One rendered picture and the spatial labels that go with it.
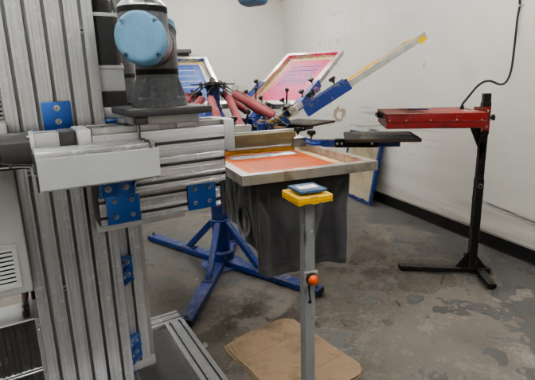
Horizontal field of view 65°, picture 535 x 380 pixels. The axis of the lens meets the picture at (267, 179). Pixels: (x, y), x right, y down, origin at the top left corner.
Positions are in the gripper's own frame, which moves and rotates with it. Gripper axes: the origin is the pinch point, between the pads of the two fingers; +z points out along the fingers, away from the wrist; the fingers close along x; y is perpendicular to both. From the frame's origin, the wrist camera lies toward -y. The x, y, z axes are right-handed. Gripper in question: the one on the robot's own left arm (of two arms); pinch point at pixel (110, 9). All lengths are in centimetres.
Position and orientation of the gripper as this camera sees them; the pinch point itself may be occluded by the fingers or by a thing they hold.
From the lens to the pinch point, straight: 232.4
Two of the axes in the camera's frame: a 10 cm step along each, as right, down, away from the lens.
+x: 9.9, 0.8, 1.3
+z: -1.1, -2.2, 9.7
